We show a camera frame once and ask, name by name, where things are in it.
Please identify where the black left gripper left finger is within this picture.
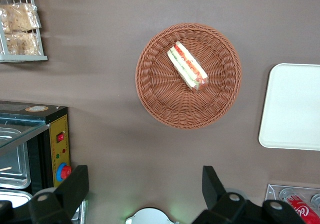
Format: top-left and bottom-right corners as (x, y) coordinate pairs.
(0, 165), (90, 224)

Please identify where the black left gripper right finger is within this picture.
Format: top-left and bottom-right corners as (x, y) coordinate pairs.
(191, 165), (306, 224)

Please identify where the triangle sandwich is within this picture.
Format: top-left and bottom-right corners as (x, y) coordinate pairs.
(166, 41), (209, 93)

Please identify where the large round brown wicker basket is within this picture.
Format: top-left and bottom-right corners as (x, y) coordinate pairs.
(135, 23), (243, 130)

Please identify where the cream plastic tray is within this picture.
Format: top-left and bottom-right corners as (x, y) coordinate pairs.
(258, 63), (320, 151)

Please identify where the tray of packaged pastries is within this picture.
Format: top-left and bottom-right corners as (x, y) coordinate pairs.
(0, 0), (48, 63)

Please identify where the stainless steel pan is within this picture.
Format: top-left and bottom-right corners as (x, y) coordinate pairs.
(0, 189), (33, 209)
(0, 127), (31, 190)

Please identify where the clear acrylic bottle rack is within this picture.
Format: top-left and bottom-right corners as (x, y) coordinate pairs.
(264, 183), (320, 224)

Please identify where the black food warmer yellow panel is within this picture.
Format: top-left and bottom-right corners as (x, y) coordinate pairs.
(0, 100), (73, 224)

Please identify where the clear bag of crackers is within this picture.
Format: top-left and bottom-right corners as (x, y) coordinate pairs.
(4, 32), (42, 56)
(0, 3), (42, 33)

